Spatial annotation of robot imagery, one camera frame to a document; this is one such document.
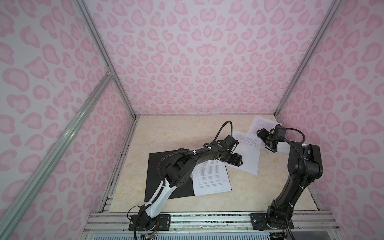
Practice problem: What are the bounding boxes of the large text sheet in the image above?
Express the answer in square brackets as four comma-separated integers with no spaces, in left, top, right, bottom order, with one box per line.
[226,131,262,175]

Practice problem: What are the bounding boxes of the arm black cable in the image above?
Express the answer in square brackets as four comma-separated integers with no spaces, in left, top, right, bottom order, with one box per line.
[127,120,235,240]
[269,127,310,240]

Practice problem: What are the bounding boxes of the aluminium frame post left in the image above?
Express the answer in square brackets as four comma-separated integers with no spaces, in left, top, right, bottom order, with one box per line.
[74,0,137,120]

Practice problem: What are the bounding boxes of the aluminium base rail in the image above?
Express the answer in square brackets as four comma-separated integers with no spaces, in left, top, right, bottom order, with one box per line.
[81,211,344,240]

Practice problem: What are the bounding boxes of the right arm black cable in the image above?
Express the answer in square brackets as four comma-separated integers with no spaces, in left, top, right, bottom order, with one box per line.
[269,127,310,240]

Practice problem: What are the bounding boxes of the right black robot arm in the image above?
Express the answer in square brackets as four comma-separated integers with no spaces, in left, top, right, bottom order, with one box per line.
[250,124,323,232]

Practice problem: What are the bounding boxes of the aluminium frame post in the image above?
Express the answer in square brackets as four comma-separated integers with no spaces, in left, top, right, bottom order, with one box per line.
[274,0,344,120]
[74,0,137,120]

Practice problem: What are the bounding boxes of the red and black folder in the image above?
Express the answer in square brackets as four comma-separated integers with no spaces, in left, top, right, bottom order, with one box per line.
[144,148,232,203]

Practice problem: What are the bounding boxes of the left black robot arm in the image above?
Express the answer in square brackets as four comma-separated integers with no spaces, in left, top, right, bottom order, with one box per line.
[130,135,243,232]

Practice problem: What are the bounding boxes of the text sheet right corner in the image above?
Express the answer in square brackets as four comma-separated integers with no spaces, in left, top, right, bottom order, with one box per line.
[247,115,290,155]

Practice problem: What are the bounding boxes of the aluminium frame post right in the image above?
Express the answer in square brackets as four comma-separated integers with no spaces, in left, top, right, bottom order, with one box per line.
[274,0,344,120]

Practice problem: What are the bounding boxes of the aluminium frame strut left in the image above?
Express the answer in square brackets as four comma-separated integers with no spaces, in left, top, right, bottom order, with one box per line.
[0,70,115,238]

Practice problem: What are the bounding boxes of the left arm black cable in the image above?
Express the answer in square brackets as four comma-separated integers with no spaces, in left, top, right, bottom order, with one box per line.
[127,120,235,240]

